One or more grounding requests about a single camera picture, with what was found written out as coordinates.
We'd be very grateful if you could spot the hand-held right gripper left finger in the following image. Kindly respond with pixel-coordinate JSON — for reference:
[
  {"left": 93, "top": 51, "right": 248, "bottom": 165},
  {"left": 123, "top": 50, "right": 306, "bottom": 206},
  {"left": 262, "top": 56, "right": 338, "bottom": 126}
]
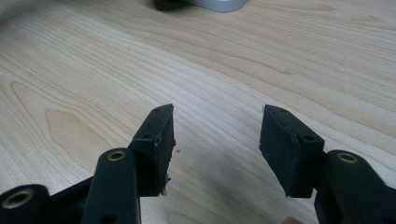
[{"left": 128, "top": 103, "right": 177, "bottom": 198}]

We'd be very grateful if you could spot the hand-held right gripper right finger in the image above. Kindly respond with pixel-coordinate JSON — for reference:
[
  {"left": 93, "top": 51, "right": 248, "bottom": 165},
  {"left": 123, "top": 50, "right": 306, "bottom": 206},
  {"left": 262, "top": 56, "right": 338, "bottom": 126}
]
[{"left": 258, "top": 104, "right": 326, "bottom": 200}]

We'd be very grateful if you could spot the white two-tier shoe rack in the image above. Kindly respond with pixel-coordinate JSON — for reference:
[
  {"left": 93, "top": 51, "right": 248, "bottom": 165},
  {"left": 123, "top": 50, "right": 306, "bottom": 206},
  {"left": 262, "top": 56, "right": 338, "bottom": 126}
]
[{"left": 153, "top": 0, "right": 250, "bottom": 14}]

